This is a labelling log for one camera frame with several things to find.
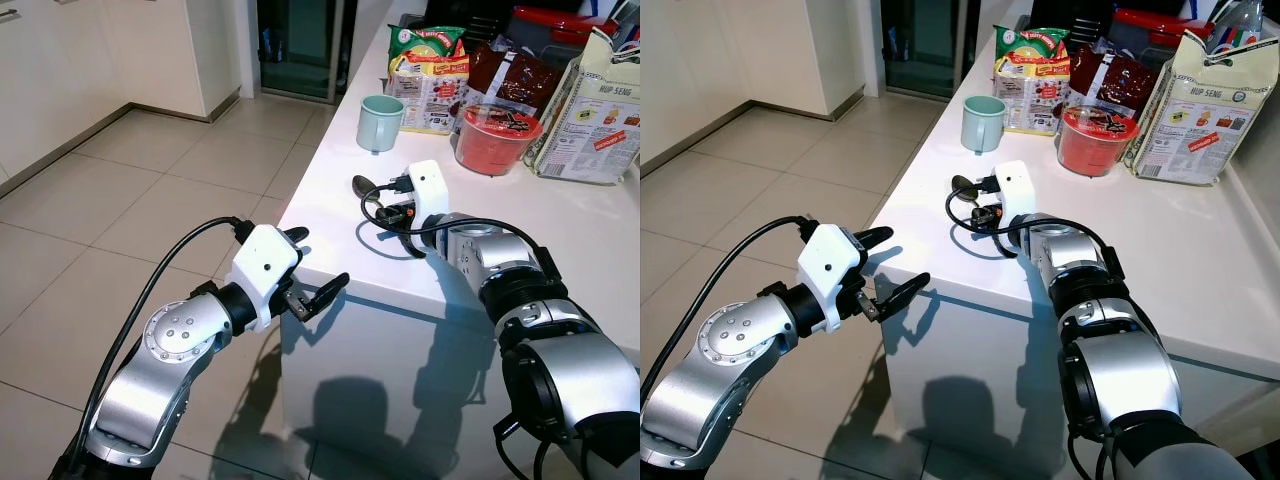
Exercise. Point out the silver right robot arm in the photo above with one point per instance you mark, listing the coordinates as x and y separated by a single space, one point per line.
1120 350
560 350

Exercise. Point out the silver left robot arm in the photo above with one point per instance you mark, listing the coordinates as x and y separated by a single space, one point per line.
722 352
165 355

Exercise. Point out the mint green mug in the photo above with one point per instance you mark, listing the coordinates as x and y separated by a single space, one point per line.
380 122
984 122

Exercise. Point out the red instant noodle bowl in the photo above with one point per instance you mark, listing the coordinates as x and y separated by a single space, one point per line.
1097 145
497 145

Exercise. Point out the green yellow noodle packet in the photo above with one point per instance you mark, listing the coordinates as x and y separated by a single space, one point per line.
428 75
1030 75

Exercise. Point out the dark glass door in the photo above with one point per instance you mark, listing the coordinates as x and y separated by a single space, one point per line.
920 42
298 45

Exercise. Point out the dark red snack packet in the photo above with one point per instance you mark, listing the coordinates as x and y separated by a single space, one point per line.
520 78
1112 78

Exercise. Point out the black appliance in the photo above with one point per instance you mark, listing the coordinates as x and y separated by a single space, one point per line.
470 15
1088 18

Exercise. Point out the cream Hup Seng cracker bag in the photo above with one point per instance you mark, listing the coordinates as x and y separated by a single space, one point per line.
590 115
1200 115

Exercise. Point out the red lidded container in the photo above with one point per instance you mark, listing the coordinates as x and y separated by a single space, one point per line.
548 22
1150 25

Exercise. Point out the white cabinet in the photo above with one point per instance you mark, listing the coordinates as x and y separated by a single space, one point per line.
740 50
90 60

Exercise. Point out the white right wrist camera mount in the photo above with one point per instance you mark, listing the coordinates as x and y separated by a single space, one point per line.
428 190
1016 190

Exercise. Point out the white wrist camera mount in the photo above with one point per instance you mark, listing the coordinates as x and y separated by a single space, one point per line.
1016 190
828 265
428 190
264 265

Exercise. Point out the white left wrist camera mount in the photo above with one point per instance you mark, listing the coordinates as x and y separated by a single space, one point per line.
828 265
264 265

